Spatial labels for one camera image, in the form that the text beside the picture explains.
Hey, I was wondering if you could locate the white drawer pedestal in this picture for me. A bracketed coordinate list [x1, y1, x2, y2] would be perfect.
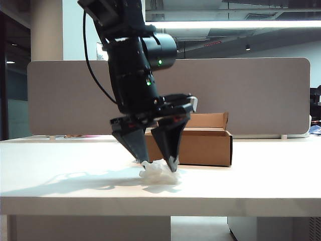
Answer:
[227, 216, 321, 241]

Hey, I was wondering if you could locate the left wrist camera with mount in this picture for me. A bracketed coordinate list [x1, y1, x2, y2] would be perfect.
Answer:
[160, 93, 199, 113]

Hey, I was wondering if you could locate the black background office chair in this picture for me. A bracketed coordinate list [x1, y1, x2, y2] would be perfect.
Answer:
[309, 85, 321, 106]

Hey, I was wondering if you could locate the ceiling air vent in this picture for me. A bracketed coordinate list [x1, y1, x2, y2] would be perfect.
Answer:
[244, 12, 277, 21]

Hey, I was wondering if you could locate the pink flat item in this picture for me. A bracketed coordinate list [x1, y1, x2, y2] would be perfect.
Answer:
[56, 135, 101, 139]

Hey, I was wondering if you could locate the framed wall poster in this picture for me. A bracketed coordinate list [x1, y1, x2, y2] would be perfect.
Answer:
[96, 42, 108, 62]

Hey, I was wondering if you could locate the large white paper ball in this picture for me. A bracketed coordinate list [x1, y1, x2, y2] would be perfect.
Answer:
[138, 160, 182, 185]

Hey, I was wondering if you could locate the gray fabric desk partition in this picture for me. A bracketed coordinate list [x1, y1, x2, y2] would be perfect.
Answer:
[27, 57, 311, 137]

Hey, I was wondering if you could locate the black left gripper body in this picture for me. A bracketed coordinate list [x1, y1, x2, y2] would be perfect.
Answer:
[109, 104, 196, 132]

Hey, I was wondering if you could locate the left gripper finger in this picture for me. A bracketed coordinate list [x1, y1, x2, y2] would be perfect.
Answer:
[150, 115, 191, 173]
[111, 125, 150, 163]

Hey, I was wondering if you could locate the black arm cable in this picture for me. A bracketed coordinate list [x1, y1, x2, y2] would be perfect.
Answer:
[83, 11, 118, 104]

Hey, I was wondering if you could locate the white rounded background object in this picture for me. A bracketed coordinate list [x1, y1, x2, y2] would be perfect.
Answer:
[287, 114, 313, 139]

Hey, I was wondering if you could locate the white table modesty panel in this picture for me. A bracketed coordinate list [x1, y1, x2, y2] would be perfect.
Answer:
[7, 215, 172, 241]

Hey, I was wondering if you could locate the brown cardboard box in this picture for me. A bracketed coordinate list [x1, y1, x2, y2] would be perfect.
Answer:
[144, 111, 234, 168]

